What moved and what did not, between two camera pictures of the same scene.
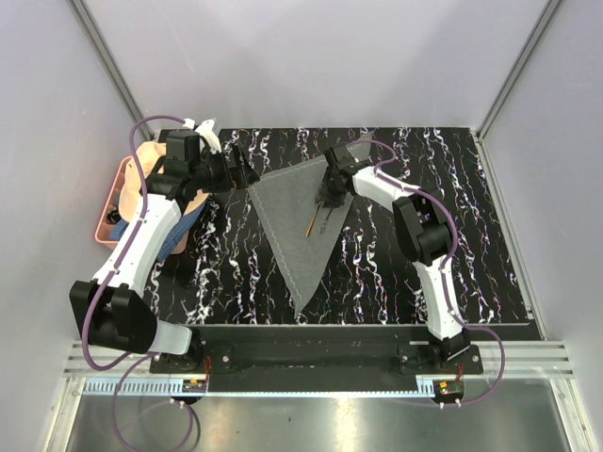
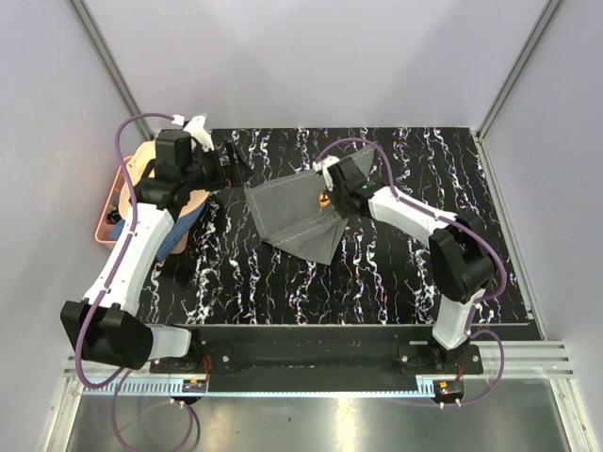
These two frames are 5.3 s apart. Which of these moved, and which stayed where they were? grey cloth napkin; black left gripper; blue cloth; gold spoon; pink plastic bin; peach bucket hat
Moved: gold spoon; grey cloth napkin
Stayed: pink plastic bin; black left gripper; peach bucket hat; blue cloth
